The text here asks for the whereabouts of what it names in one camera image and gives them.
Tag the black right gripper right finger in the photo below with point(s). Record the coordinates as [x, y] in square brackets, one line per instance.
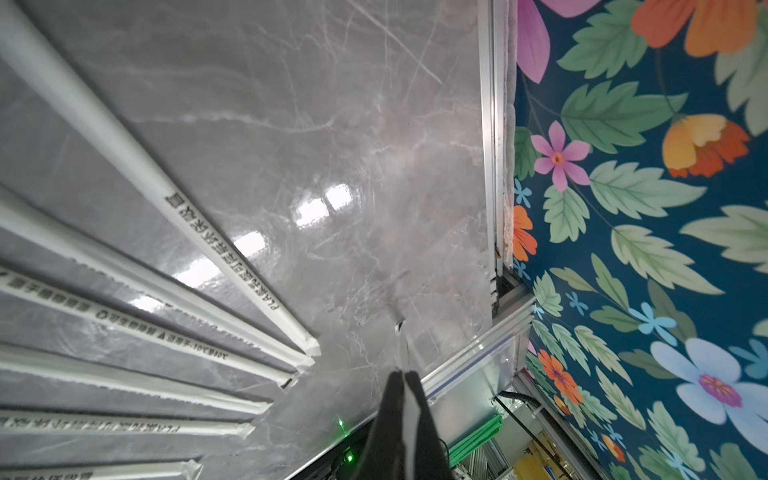
[424, 457]

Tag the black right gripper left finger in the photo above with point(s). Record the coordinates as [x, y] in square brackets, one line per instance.
[383, 455]

